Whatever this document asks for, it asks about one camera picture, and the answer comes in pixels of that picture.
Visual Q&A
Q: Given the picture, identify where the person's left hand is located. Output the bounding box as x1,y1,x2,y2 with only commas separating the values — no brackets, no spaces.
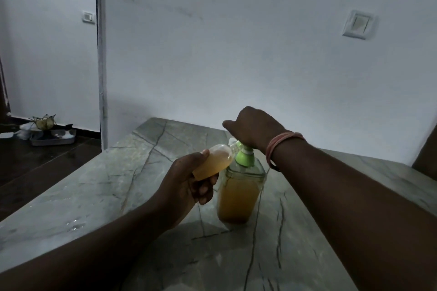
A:
154,149,219,231

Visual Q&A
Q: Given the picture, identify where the metal tray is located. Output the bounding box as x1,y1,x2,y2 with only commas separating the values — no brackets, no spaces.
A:
29,129,76,147

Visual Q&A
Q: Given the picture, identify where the person's right forearm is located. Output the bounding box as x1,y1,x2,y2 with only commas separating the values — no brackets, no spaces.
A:
269,133,437,291

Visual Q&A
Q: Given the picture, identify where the brown wooden door edge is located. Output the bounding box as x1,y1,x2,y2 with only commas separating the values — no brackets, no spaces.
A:
0,55,11,118

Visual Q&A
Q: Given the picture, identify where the dark brown wooden furniture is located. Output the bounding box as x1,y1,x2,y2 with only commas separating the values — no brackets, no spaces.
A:
412,126,437,181

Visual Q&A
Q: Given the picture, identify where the person's right hand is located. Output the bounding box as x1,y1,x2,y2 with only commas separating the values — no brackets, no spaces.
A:
223,106,291,162

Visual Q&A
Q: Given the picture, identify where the pink thread wrist bracelet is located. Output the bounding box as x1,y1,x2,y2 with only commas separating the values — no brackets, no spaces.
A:
265,131,306,172

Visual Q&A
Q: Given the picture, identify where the large white wall switch plate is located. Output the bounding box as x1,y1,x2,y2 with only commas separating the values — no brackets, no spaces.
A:
342,10,375,40

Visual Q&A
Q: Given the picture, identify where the small bottle with orange liquid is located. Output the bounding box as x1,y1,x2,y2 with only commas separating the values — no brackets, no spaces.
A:
192,143,236,181

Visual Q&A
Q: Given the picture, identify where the white cloth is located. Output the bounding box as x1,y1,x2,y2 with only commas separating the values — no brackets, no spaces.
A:
15,123,35,140

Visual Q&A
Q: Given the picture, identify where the wire fruit basket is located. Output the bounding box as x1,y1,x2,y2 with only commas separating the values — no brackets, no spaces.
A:
31,114,56,131

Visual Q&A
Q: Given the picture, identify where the person's left forearm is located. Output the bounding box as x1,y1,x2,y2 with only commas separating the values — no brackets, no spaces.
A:
0,196,178,291

